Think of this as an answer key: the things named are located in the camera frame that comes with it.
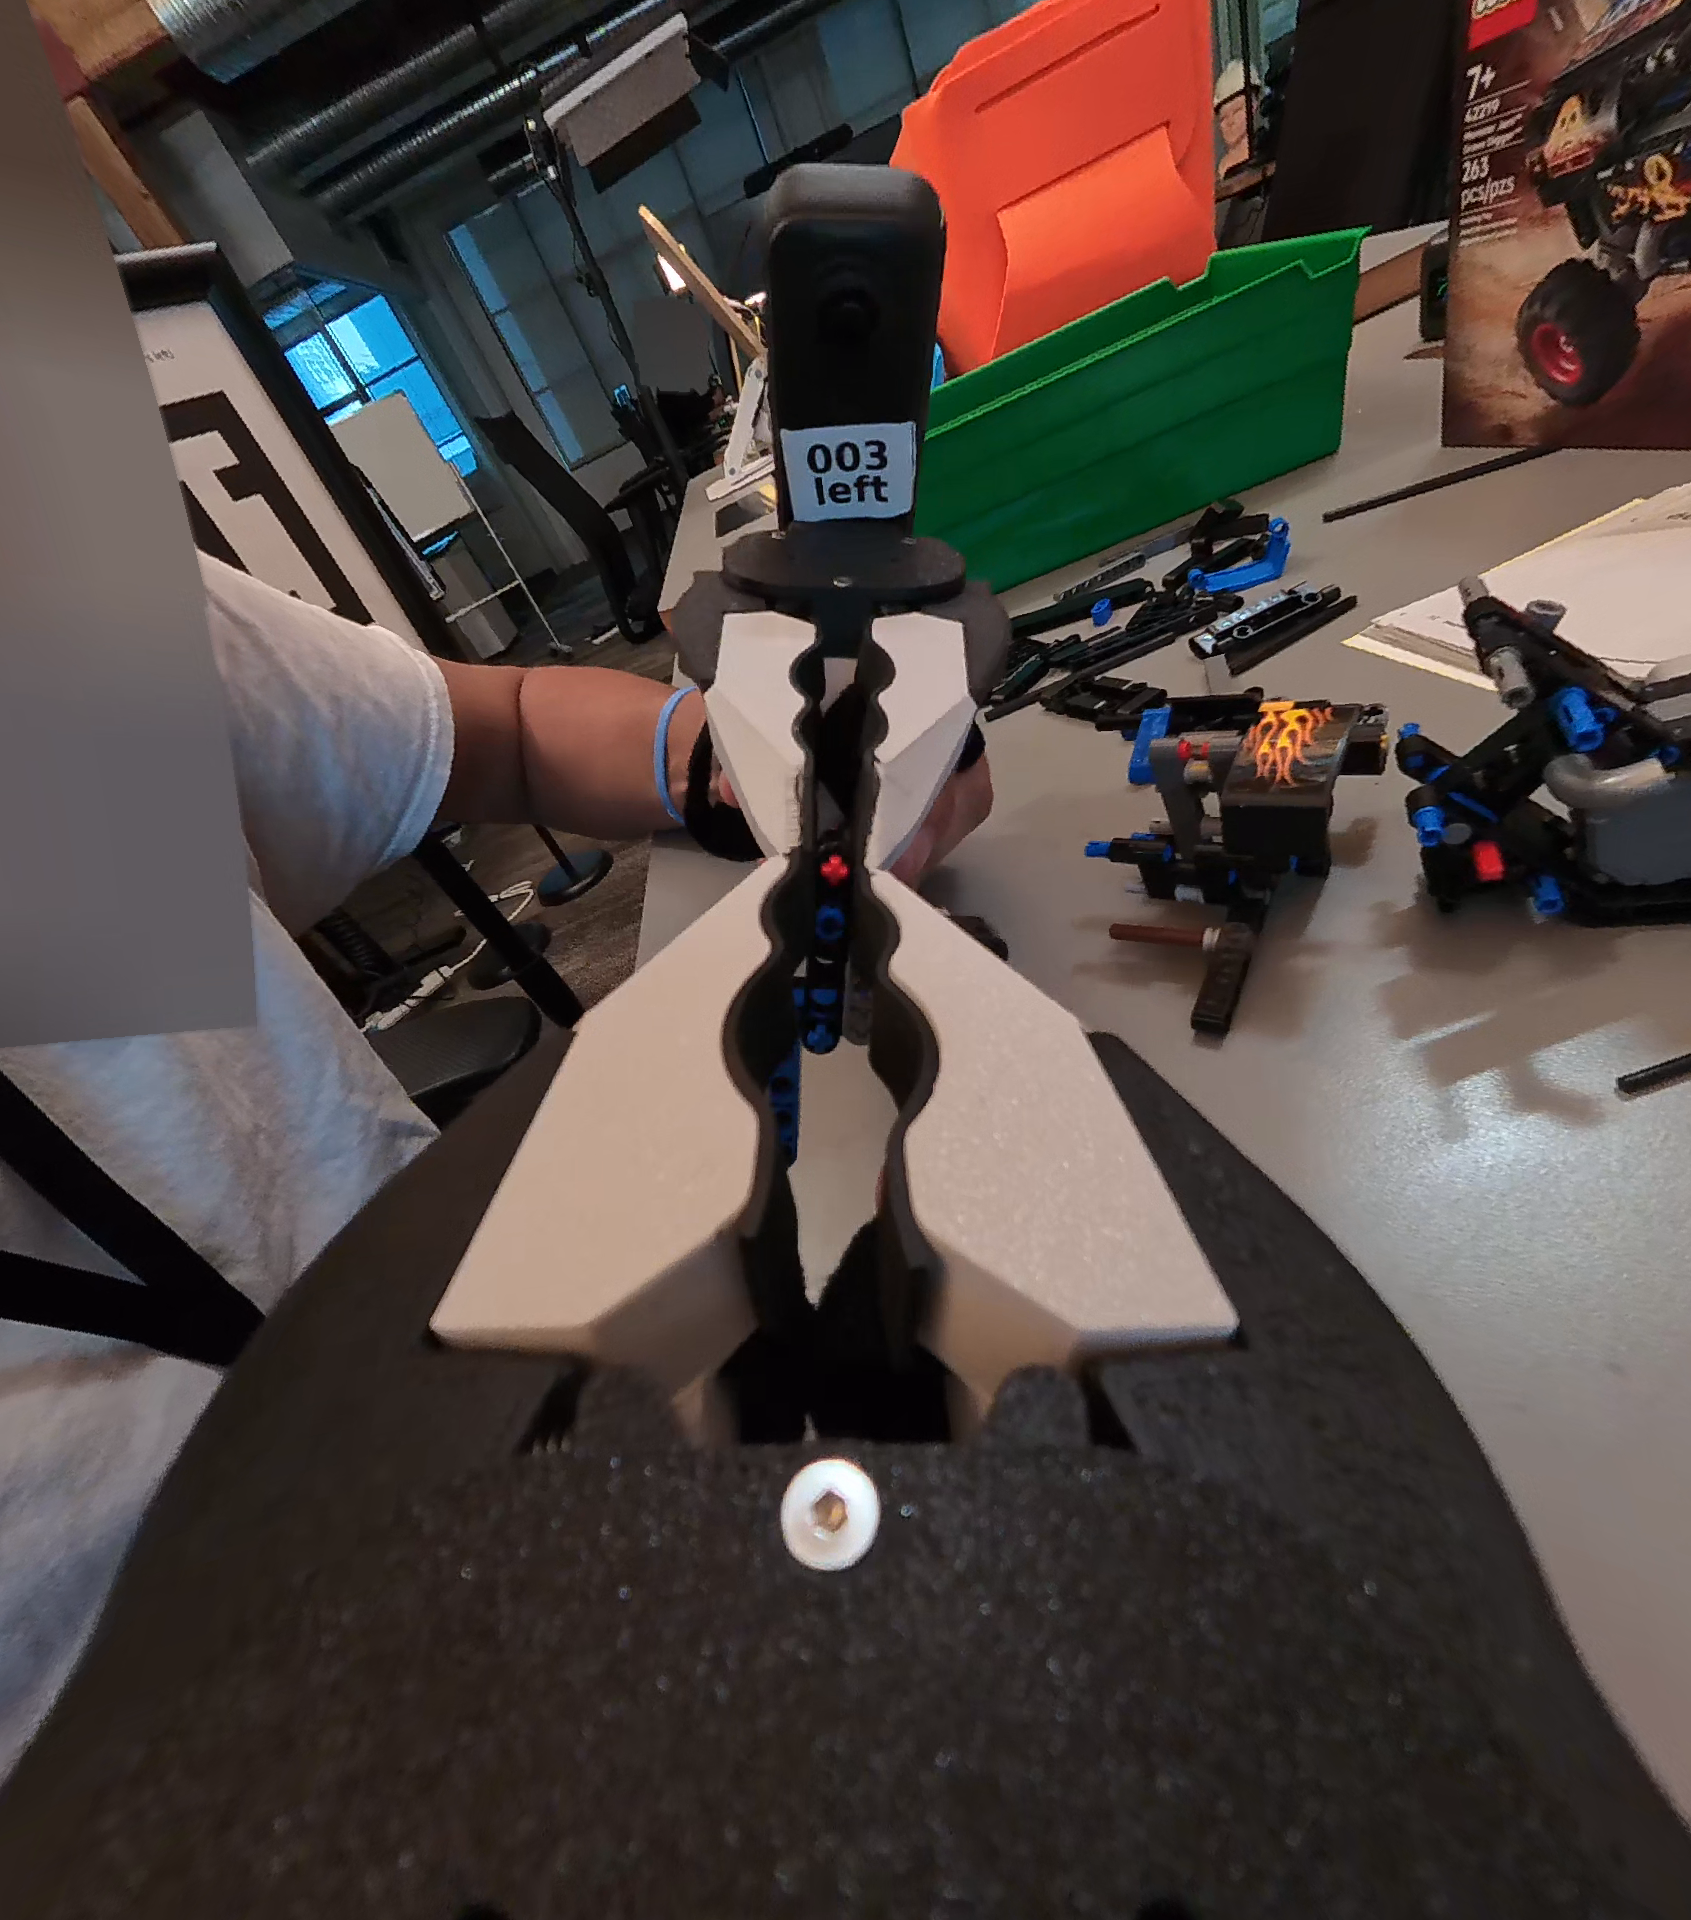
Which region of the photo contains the grey lego chassis assembly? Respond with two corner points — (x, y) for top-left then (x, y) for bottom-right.
(1392, 591), (1691, 930)

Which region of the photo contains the wooden easel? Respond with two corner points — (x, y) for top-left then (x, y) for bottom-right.
(637, 202), (776, 512)

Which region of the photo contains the lego set box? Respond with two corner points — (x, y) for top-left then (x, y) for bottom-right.
(1440, 0), (1691, 452)

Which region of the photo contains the black monitor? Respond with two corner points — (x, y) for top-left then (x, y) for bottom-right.
(1258, 0), (1472, 250)

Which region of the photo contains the white instruction booklet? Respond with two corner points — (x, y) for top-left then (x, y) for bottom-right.
(1344, 480), (1691, 696)

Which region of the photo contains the studio light panel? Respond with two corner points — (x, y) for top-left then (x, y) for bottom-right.
(541, 11), (728, 193)

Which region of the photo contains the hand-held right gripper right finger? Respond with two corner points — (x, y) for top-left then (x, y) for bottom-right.
(864, 870), (1244, 1415)

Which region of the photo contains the black lego beam with pins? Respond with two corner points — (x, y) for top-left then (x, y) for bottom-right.
(768, 845), (878, 1163)

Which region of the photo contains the green plastic bin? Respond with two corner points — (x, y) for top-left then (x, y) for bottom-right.
(912, 223), (1372, 599)

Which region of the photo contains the long black lego axle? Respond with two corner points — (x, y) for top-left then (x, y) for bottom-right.
(1320, 441), (1574, 527)

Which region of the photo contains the blue wristband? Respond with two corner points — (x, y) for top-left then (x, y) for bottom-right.
(651, 681), (704, 829)

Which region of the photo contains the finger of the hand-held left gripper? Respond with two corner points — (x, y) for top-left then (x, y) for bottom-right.
(860, 605), (986, 870)
(702, 611), (830, 871)

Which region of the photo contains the flame printed lego assembly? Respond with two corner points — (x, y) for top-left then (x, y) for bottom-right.
(1086, 691), (1394, 1039)

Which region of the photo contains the person's left forearm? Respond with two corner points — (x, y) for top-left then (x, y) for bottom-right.
(433, 654), (704, 841)

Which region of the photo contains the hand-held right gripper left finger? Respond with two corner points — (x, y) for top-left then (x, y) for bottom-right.
(429, 861), (806, 1446)

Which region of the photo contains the pile of black lego pieces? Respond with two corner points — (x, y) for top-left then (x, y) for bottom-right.
(980, 501), (1364, 738)

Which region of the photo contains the black harness strap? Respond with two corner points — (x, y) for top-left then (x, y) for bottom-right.
(0, 1049), (271, 1369)

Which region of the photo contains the silver air duct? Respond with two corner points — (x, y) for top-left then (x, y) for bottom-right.
(111, 0), (728, 227)

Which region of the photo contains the black framed marker sign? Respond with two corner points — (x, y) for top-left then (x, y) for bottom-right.
(115, 240), (451, 649)

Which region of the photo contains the person's left hand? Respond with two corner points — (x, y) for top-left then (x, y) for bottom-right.
(702, 720), (998, 898)

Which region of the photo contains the orange plastic bin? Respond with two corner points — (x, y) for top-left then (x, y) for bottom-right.
(888, 0), (1222, 378)

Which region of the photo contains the whiteboard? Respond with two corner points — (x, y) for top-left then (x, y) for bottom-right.
(331, 389), (477, 559)

